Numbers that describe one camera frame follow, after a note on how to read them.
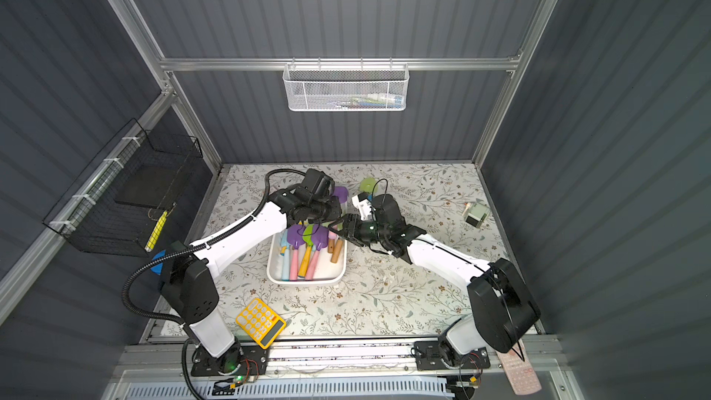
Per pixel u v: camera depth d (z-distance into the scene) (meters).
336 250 0.92
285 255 0.91
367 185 1.12
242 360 0.72
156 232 0.68
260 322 0.79
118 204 0.72
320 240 0.93
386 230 0.65
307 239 0.93
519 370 0.71
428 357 0.73
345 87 1.24
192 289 0.44
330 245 0.93
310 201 0.65
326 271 0.88
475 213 0.99
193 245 0.48
